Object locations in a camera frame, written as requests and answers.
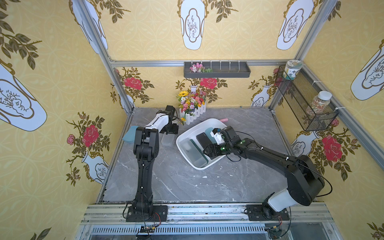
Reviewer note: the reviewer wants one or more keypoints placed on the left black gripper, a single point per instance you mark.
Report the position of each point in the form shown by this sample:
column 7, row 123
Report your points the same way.
column 173, row 128

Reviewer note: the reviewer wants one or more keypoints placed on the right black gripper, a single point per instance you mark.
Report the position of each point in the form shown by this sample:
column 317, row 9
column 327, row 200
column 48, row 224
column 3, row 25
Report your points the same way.
column 212, row 149

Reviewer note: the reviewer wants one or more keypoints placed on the black pencil case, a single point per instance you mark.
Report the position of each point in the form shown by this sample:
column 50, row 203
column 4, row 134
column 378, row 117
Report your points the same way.
column 203, row 140

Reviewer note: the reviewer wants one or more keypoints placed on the dark green pencil case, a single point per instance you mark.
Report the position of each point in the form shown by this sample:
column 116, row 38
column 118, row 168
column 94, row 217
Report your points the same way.
column 200, row 160

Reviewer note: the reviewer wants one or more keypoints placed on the clear plastic pencil case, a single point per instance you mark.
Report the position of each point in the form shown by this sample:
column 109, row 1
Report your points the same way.
column 168, row 140

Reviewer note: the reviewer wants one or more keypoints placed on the teal translucent pencil case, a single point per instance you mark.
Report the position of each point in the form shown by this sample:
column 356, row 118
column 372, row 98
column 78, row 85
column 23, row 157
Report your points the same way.
column 210, row 133

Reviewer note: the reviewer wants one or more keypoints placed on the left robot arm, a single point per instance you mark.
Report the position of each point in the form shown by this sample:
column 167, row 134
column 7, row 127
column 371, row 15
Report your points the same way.
column 146, row 149

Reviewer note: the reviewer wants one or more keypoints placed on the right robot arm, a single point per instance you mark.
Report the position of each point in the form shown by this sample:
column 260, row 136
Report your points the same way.
column 304, row 182

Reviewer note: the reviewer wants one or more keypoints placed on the white storage box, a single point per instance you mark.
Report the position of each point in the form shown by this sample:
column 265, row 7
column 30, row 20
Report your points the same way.
column 196, row 130

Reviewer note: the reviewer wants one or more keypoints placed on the flower pot with white fence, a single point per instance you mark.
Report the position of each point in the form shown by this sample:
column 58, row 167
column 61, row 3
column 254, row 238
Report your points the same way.
column 191, row 105

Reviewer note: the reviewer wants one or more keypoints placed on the pink flowers on shelf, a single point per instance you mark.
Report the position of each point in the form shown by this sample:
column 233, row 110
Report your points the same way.
column 199, row 68

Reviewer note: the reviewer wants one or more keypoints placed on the clear jar white lid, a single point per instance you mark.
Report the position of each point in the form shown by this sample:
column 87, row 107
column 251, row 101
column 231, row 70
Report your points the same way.
column 319, row 103

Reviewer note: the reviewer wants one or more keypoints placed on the jar with patterned label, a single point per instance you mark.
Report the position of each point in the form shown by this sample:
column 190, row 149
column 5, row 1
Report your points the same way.
column 292, row 68

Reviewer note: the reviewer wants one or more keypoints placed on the right circuit board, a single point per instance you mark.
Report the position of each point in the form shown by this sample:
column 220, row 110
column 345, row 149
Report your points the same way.
column 274, row 233

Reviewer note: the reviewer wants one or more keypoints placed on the circuit board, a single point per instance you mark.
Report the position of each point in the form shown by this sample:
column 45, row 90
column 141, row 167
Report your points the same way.
column 274, row 233
column 147, row 229

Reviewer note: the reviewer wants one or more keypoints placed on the left circuit board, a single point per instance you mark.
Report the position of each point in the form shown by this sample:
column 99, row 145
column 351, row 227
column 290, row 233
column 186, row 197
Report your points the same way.
column 147, row 229

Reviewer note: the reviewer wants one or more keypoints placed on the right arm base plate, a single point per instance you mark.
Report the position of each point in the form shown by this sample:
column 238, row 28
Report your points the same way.
column 265, row 213

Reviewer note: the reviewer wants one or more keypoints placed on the grey wall shelf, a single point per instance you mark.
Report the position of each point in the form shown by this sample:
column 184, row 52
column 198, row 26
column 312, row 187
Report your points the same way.
column 221, row 69

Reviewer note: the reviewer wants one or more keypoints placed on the black wire basket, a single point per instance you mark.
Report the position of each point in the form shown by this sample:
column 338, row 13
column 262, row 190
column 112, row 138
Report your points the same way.
column 299, row 93

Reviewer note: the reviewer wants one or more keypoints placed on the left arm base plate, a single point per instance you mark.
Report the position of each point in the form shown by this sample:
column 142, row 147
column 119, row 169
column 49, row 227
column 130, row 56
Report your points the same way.
column 159, row 211

